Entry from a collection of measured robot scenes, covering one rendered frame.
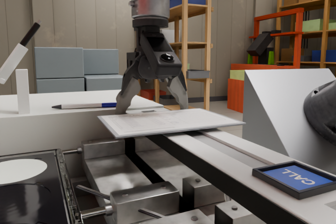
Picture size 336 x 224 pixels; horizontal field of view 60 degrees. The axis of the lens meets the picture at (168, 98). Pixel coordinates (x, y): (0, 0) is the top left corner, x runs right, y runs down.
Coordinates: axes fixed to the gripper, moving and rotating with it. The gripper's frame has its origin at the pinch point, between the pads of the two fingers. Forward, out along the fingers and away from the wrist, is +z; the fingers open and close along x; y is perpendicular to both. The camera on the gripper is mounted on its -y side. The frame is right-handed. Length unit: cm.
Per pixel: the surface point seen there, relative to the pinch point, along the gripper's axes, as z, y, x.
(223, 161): -1.5, -27.9, 3.1
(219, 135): -1.5, -18.6, -2.6
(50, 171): 4.5, -7.1, 20.0
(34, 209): 4.6, -18.1, 22.3
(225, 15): -112, 539, -398
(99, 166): 6.5, -3.0, 11.9
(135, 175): 6.5, -9.4, 7.3
